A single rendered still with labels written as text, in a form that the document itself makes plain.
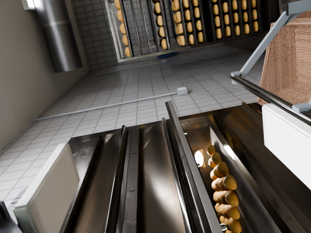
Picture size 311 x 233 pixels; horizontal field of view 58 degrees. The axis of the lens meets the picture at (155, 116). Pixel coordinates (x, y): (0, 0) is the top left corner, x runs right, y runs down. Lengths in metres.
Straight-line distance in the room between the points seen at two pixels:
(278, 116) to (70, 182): 0.13
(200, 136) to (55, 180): 1.75
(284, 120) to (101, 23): 5.13
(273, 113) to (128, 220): 0.90
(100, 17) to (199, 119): 3.73
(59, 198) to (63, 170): 0.02
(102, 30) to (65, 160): 5.09
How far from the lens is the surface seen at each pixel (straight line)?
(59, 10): 3.26
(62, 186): 0.17
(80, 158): 1.61
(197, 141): 1.90
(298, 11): 1.22
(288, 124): 0.17
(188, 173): 0.94
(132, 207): 1.10
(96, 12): 5.27
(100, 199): 1.19
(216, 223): 0.74
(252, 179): 1.16
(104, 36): 5.26
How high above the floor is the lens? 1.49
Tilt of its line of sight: 1 degrees up
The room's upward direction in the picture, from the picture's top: 101 degrees counter-clockwise
